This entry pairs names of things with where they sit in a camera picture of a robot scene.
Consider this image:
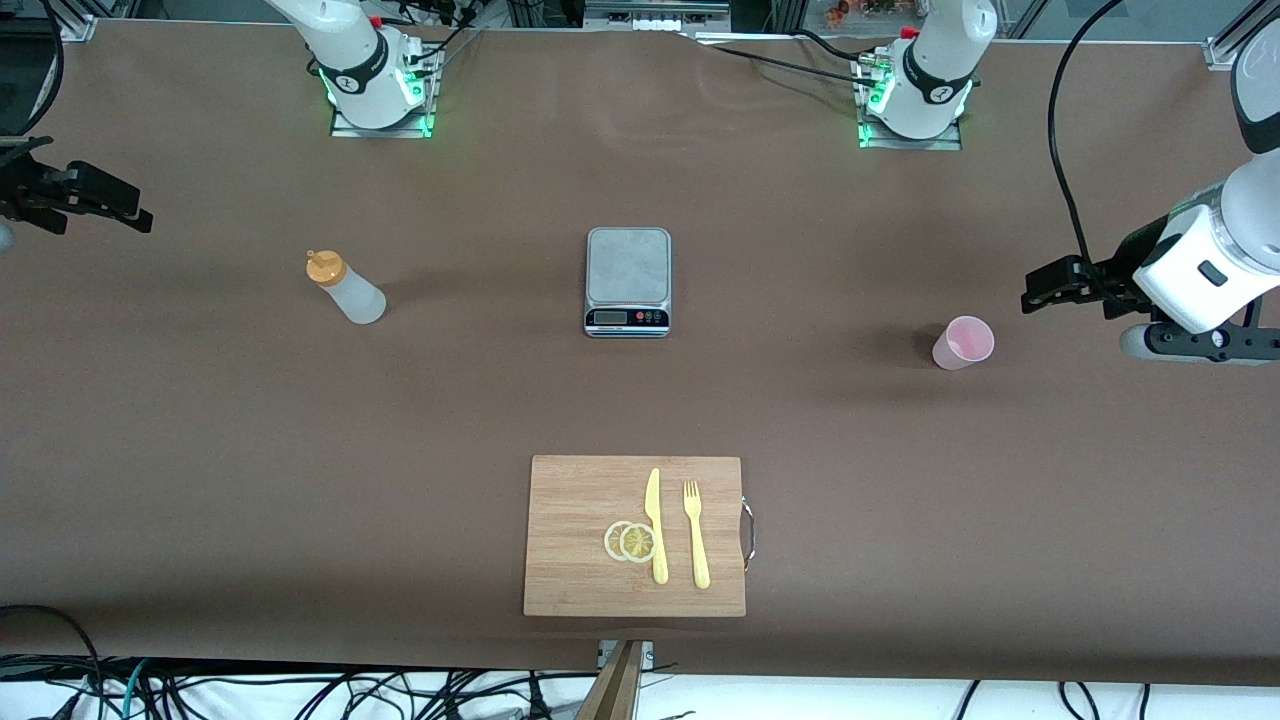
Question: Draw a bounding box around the pink plastic cup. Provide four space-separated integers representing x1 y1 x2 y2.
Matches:
932 315 996 372

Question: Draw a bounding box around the translucent sauce bottle orange cap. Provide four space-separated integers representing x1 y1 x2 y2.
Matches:
306 250 387 326

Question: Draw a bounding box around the silver digital kitchen scale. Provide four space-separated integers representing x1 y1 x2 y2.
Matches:
584 227 672 339

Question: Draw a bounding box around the yellow plastic fork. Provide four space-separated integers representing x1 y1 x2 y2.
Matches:
683 480 711 590

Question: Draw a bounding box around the yellow plastic knife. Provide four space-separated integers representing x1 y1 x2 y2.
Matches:
645 467 669 586

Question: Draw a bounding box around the wooden cutting board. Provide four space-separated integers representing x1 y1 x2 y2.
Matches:
523 455 747 618

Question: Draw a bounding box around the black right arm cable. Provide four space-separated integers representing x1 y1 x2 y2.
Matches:
28 0 67 131

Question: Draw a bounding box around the aluminium frame corner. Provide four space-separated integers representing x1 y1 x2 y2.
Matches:
45 0 98 43
1205 0 1280 71

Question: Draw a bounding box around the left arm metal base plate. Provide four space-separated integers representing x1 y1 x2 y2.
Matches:
858 118 963 152

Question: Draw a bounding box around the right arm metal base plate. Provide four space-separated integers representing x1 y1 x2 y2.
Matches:
330 105 434 139

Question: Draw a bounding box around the black base cable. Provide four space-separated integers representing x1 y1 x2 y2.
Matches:
690 28 886 93

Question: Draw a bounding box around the black floor cable loop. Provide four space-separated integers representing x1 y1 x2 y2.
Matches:
0 603 103 720

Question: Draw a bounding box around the teal floor cable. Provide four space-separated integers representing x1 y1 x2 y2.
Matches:
118 658 153 720

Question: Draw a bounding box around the wooden post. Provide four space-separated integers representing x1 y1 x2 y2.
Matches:
575 640 646 720

